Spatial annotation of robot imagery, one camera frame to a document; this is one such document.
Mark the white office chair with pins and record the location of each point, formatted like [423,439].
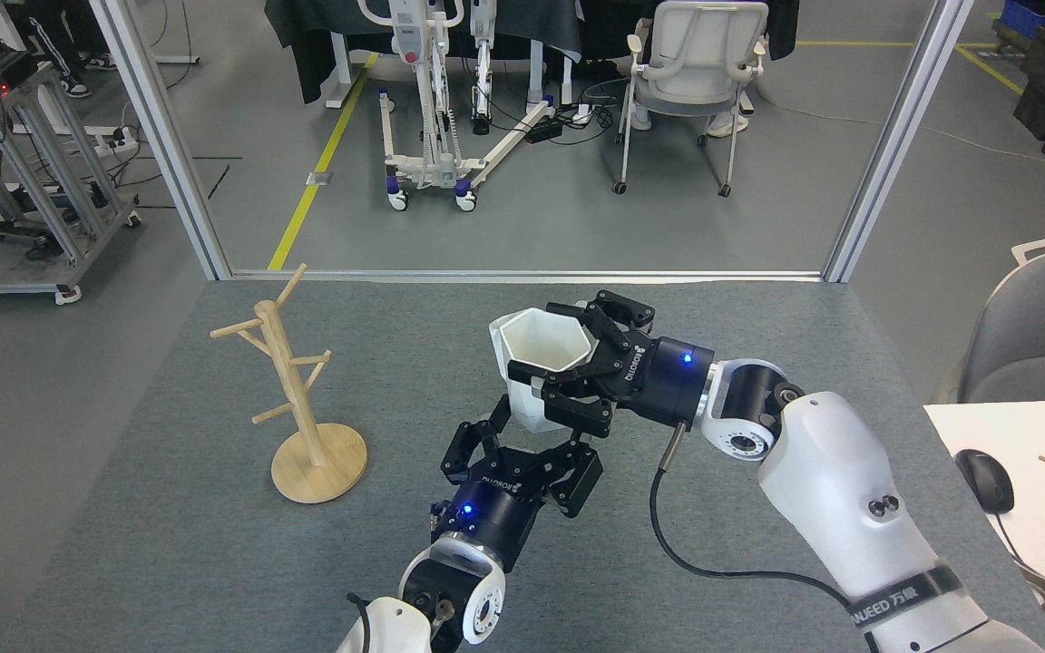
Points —
[699,82]

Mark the white wheeled stand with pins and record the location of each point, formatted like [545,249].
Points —
[409,36]

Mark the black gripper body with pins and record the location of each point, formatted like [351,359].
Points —
[668,381]
[495,517]

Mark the black computer mouse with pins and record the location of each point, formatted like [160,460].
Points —
[985,481]

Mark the grey upholstered chair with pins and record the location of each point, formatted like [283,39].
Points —
[1040,336]

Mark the silver aluminium post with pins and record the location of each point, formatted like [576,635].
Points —
[899,136]
[160,136]

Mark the black power strip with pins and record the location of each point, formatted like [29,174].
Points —
[543,131]

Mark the wooden cup rack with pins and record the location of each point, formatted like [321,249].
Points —
[290,381]

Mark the white hexagonal cup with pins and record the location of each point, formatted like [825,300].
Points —
[545,340]

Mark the dark table cloth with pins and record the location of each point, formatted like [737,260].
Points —
[323,36]

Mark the blue plastic bin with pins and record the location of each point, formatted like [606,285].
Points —
[1021,18]

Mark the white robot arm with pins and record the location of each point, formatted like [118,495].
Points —
[840,490]
[459,589]

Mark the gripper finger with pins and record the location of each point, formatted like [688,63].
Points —
[468,453]
[580,481]
[618,317]
[586,399]

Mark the white power strip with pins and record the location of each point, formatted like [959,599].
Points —
[123,138]

